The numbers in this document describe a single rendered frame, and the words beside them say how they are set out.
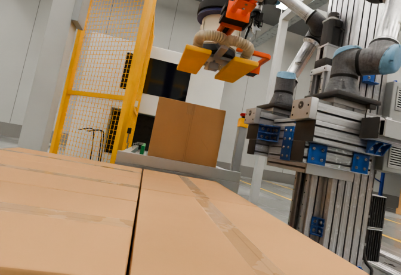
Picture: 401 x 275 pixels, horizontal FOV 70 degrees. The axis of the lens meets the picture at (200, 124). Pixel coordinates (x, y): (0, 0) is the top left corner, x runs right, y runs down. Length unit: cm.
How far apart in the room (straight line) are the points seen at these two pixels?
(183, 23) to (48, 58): 923
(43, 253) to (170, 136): 131
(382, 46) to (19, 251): 135
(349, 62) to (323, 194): 65
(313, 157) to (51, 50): 196
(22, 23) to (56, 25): 887
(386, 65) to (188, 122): 98
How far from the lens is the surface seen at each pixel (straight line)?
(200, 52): 111
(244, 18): 105
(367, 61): 140
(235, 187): 169
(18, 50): 1115
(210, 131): 168
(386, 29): 149
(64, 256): 40
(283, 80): 182
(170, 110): 165
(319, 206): 163
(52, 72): 243
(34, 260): 39
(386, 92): 181
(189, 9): 1166
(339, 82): 140
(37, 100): 242
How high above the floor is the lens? 70
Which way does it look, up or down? 5 degrees up
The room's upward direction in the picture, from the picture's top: 11 degrees clockwise
